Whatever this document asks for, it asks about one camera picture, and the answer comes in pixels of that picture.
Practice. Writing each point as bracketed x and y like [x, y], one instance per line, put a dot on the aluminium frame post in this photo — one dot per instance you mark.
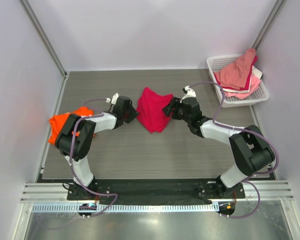
[270, 19]
[42, 35]

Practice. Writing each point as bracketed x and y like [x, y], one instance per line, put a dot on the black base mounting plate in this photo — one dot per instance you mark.
[148, 191]

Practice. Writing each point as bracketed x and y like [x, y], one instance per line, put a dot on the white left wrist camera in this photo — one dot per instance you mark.
[113, 99]

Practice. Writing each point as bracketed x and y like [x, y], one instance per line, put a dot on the right aluminium frame post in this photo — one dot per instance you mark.
[270, 19]

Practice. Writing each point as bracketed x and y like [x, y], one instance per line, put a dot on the white slotted cable duct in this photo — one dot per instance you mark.
[95, 208]

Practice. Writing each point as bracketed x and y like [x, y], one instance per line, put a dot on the aluminium front rail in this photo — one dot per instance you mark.
[269, 190]

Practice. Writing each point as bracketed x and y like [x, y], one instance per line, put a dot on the left aluminium frame post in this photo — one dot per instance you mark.
[42, 35]

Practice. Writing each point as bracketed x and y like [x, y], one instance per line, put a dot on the crimson red t shirt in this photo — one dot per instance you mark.
[150, 108]

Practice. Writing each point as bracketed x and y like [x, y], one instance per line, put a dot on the light pink t shirt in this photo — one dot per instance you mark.
[254, 84]

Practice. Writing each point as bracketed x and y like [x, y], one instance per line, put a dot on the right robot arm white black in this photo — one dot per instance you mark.
[250, 150]

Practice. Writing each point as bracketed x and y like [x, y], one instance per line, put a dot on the salmon pink t shirt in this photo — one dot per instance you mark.
[236, 75]

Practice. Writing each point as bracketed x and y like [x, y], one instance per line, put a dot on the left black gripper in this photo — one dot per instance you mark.
[133, 114]

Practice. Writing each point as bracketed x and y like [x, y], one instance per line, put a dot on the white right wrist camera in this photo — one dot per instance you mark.
[188, 92]

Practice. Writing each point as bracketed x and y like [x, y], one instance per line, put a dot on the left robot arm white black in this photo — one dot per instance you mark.
[75, 136]

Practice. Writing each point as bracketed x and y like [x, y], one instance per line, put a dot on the white plastic basket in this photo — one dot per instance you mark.
[216, 63]

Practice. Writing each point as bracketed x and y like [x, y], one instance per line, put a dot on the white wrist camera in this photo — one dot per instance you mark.
[188, 92]
[113, 99]

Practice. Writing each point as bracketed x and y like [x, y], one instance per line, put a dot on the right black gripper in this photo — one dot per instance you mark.
[168, 109]

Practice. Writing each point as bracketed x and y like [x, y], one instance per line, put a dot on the folded orange t shirt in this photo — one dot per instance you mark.
[57, 121]

